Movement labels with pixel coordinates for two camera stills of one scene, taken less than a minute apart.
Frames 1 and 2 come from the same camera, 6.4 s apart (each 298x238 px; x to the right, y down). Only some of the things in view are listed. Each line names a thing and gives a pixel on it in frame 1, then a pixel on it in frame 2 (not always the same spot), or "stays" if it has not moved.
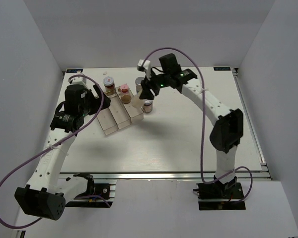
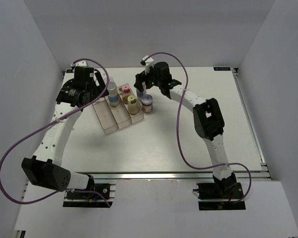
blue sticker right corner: x=222 y=68 stays
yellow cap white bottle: x=137 y=102 → x=133 y=108
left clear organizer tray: x=106 y=120 stays
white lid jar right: x=147 y=105 stays
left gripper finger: x=106 y=103 → x=106 y=92
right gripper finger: x=146 y=93 → x=140 y=78
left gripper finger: x=97 y=90 → x=100 y=79
